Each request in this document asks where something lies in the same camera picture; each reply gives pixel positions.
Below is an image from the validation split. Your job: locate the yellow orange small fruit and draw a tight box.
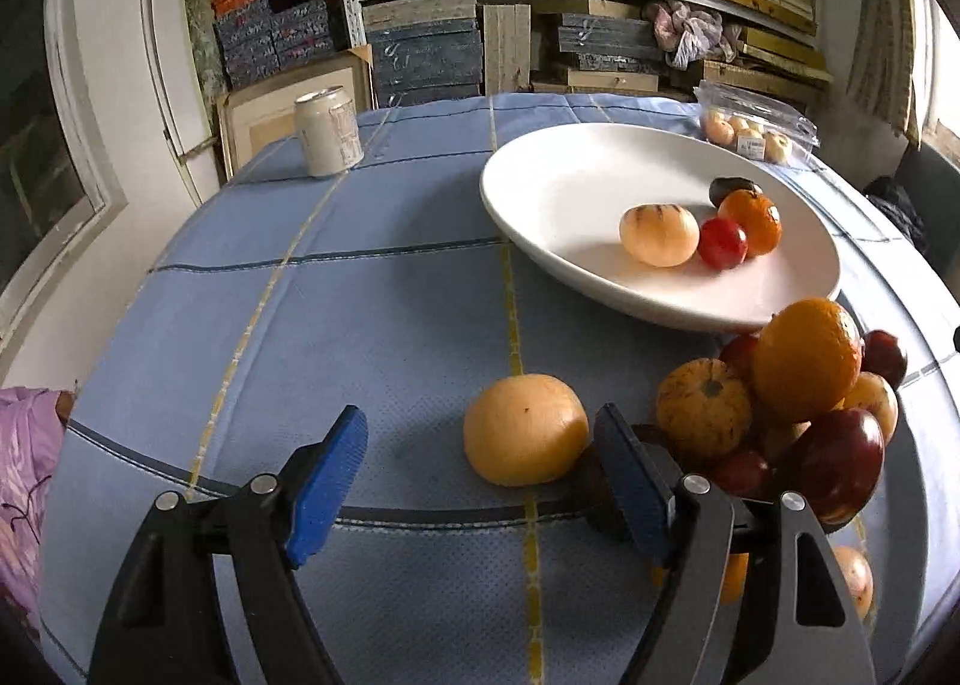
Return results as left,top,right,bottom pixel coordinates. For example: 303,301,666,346
839,371,900,444

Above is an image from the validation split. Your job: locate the large orange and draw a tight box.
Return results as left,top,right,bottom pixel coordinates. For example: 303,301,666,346
752,298,862,423

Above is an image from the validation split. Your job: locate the pale yellow round fruit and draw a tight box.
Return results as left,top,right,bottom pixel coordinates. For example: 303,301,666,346
462,375,590,487

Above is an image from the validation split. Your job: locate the yellow striped apple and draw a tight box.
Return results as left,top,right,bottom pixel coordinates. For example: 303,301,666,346
654,358,754,462

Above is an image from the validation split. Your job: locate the purple cloth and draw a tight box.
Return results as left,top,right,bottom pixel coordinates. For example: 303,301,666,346
0,386,75,641

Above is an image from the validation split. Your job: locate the blue checked tablecloth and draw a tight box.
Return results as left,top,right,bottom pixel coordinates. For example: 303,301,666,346
37,91,960,685

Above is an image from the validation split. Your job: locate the small red tomato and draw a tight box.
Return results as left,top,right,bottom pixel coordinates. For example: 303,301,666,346
698,217,748,270

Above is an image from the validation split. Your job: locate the small orange mandarin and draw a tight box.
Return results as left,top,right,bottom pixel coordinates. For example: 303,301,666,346
718,189,782,258

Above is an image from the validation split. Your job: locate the pale striped peach fruit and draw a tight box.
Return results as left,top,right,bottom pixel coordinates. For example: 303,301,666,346
619,204,700,269

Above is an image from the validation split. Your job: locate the dark plum on plate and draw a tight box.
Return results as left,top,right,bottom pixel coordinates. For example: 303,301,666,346
708,176,763,208

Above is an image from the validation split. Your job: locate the white oval plate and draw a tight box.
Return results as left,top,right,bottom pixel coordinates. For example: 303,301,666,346
480,122,839,332

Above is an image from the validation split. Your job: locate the clear plastic fruit package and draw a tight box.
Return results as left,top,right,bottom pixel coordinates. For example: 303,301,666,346
693,80,820,164

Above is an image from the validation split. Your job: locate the framed picture leaning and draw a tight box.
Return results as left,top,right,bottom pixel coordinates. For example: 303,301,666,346
217,44,376,181

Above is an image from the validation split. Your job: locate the white drink can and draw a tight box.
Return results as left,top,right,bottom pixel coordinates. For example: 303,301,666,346
295,85,363,178

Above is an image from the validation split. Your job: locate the crumpled pink cloth on shelf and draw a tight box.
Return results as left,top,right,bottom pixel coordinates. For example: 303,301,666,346
643,0,742,70

